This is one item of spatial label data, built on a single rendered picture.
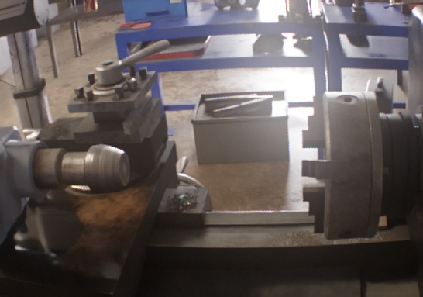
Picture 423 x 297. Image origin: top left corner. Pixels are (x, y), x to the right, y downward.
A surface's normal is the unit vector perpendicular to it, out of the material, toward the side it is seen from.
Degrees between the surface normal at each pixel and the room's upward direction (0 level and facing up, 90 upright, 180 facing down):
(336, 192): 76
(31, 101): 90
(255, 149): 90
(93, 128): 0
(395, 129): 20
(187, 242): 0
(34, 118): 90
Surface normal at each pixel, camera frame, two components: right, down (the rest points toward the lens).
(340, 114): -0.15, -0.64
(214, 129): -0.11, 0.50
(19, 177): -0.15, 0.23
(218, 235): -0.11, -0.87
